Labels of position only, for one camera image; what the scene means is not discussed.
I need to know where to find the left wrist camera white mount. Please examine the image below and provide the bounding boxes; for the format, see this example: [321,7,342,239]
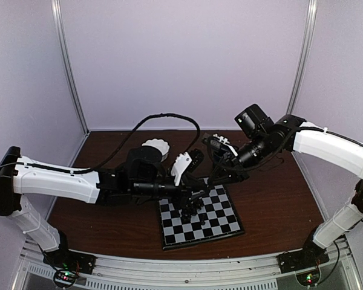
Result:
[171,149,204,186]

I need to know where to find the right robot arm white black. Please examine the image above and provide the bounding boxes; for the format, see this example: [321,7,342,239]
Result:
[204,104,363,267]

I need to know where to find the pile of black chess pieces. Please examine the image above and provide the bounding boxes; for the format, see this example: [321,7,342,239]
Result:
[180,196,204,223]

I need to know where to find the folding black silver chessboard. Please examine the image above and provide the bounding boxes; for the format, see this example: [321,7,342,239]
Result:
[158,185,245,251]

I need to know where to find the aluminium corner post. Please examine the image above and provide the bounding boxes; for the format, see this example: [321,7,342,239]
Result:
[286,0,318,114]
[51,0,90,135]

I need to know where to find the right aluminium corner post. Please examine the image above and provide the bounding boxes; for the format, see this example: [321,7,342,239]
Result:
[286,0,318,114]

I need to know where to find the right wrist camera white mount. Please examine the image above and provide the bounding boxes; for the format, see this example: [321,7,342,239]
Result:
[202,133,237,158]

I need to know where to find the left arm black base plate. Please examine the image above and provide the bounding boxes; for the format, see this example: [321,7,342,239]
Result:
[42,250,96,274]

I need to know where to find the green led circuit board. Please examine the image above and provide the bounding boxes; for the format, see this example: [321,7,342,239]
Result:
[53,270,77,285]
[296,272,320,286]

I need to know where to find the right green led circuit board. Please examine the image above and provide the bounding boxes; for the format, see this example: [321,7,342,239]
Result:
[296,272,320,286]

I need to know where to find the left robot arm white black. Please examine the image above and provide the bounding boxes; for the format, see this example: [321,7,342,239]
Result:
[0,146,208,268]

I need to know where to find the left aluminium corner post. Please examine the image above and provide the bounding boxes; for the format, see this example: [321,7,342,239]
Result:
[51,0,90,135]

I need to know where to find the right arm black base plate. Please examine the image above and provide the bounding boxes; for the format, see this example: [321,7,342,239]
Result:
[277,250,330,274]

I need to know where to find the white scalloped ceramic bowl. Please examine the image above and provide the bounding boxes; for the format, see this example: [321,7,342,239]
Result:
[142,138,170,162]

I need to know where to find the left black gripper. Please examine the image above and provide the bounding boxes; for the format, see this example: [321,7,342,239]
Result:
[131,175,211,211]

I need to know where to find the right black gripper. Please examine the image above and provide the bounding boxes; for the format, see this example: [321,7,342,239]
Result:
[208,132,272,187]

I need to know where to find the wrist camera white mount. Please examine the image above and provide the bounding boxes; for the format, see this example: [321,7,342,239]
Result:
[171,149,204,186]
[202,133,237,158]

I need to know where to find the left green led circuit board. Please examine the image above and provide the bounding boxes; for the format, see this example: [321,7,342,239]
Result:
[53,270,77,285]

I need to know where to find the left black braided cable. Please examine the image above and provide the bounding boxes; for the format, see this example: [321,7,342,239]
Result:
[87,112,201,173]

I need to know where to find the aluminium front rail frame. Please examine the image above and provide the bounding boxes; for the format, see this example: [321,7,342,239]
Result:
[9,238,363,289]

